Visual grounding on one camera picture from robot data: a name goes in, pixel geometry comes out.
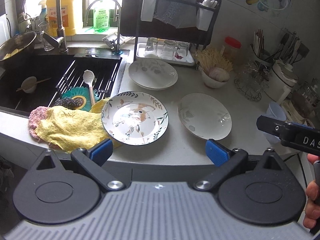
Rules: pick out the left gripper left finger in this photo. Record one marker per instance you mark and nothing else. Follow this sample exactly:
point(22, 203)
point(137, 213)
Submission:
point(91, 161)

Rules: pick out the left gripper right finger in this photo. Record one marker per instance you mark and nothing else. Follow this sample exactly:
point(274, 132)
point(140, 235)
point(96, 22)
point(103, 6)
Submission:
point(227, 164)

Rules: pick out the bear pattern plate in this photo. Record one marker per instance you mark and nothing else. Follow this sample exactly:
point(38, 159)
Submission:
point(134, 118)

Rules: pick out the person right hand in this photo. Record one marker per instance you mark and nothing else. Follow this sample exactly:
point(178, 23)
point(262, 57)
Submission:
point(312, 211)

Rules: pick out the yellow dish cloth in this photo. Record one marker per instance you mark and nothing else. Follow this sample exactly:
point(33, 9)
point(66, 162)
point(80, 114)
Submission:
point(71, 129)

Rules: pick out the dark steel wool scrubber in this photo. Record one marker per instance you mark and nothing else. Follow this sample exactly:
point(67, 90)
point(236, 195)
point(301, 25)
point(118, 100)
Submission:
point(68, 103)

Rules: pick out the white electric kettle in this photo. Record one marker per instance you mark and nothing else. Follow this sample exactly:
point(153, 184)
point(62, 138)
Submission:
point(282, 79)

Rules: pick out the teal sunflower mat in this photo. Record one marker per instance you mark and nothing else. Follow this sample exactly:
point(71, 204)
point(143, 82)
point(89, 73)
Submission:
point(81, 96)

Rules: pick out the pink knitted cloth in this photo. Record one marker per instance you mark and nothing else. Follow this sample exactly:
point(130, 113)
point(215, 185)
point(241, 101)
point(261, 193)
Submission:
point(36, 115)

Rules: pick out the white rice spoon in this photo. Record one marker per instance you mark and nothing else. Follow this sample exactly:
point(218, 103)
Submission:
point(88, 78)

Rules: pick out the white bowl with onion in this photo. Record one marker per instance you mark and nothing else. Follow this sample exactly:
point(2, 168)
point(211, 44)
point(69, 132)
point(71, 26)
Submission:
point(211, 83)

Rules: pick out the black sink drying rack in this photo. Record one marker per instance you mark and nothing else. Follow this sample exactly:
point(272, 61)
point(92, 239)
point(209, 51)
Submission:
point(108, 71)

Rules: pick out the chopstick holder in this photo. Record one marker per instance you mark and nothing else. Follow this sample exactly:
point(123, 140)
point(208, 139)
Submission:
point(259, 54)

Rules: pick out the small bowl in sink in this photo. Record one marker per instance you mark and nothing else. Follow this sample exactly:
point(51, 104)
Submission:
point(29, 84)

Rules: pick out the white leaf plate stack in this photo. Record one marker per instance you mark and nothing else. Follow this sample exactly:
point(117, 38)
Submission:
point(153, 74)

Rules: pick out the dry noodles bundle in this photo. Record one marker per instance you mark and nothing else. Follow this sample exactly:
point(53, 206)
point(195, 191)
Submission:
point(210, 58)

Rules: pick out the chrome curved faucet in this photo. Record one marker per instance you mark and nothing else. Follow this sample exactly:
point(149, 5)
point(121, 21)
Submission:
point(115, 44)

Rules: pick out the red lid jar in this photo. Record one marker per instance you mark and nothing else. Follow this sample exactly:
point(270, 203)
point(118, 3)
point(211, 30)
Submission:
point(230, 48)

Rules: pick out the white drip tray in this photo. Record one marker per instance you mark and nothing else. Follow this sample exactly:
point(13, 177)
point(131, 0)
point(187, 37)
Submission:
point(140, 55)

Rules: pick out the glass cup right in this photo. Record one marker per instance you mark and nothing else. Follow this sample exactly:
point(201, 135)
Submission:
point(182, 50)

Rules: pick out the glass cup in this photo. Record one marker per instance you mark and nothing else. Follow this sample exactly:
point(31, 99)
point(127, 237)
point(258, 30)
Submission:
point(182, 50)
point(168, 50)
point(151, 47)

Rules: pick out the glass cup left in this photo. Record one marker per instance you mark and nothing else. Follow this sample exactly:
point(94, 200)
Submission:
point(151, 47)

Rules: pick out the glass cup middle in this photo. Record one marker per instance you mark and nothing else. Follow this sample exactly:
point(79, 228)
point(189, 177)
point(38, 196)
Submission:
point(168, 50)

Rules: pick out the steel mixing bowl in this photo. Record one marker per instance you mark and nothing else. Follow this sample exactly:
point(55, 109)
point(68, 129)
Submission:
point(18, 47)

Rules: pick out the green dish soap bottle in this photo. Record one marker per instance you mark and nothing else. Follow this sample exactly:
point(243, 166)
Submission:
point(101, 16)

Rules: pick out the black dish rack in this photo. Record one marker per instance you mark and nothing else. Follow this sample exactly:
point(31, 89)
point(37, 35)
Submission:
point(189, 21)

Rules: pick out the yellow detergent jug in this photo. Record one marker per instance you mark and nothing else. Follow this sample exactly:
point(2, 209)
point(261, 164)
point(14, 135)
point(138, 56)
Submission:
point(71, 14)

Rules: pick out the wire rack with glasses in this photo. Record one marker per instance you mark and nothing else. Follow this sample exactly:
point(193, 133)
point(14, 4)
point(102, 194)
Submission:
point(252, 80)

